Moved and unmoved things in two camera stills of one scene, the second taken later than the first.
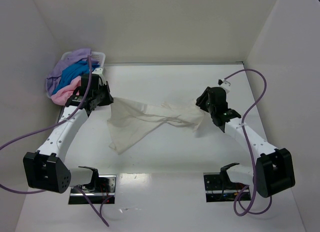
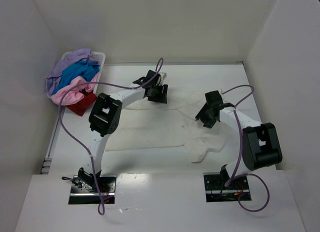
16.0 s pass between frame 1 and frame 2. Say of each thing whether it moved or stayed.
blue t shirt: stayed
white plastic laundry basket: stayed
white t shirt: moved
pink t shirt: stayed
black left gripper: moved
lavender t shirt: stayed
